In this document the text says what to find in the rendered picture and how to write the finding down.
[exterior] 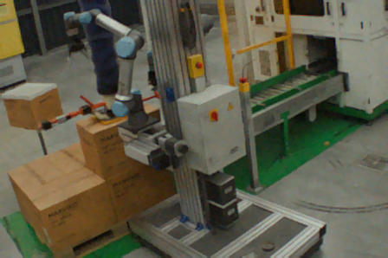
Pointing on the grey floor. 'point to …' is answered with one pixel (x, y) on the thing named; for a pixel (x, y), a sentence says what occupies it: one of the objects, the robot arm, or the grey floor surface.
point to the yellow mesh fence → (255, 44)
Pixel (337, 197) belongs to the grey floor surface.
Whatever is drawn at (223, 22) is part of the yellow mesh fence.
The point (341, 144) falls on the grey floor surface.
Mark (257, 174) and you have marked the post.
